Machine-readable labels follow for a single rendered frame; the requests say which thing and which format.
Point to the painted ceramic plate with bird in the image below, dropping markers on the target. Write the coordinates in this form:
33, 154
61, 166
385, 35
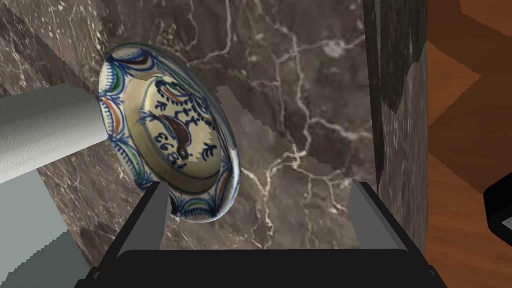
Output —
172, 132

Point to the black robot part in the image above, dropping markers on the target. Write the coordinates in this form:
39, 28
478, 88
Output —
500, 212

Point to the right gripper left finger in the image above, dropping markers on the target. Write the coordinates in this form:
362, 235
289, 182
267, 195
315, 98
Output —
148, 224

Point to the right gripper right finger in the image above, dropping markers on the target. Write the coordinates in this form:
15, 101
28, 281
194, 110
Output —
374, 220

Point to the white paper towel roll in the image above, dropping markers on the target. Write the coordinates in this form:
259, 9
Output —
44, 128

